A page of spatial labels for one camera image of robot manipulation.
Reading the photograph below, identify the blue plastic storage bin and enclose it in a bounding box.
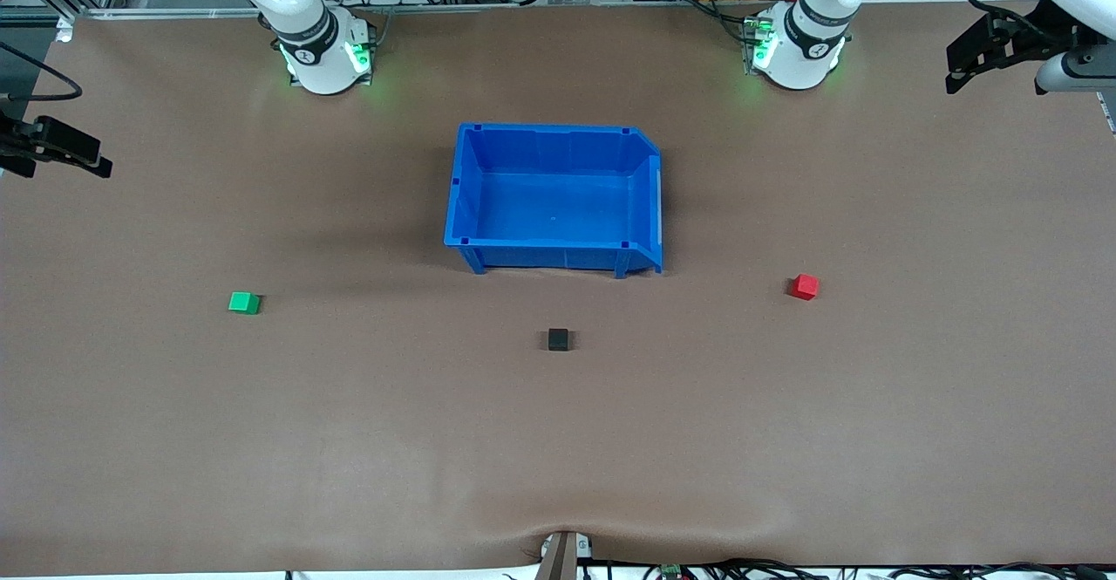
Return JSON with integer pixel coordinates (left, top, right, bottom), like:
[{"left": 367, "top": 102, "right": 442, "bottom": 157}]
[{"left": 444, "top": 122, "right": 664, "bottom": 279}]

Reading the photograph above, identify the aluminium table edge rail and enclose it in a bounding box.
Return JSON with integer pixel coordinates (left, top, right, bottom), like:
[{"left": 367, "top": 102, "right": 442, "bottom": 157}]
[{"left": 74, "top": 0, "right": 1047, "bottom": 19}]

